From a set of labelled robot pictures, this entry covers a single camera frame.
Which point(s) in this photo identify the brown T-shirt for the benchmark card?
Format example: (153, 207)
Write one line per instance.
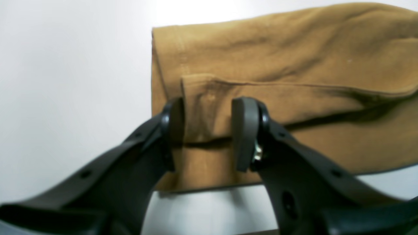
(342, 79)

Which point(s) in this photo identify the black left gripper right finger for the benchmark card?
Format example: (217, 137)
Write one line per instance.
(309, 193)

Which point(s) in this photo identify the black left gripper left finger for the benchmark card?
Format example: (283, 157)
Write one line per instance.
(109, 195)

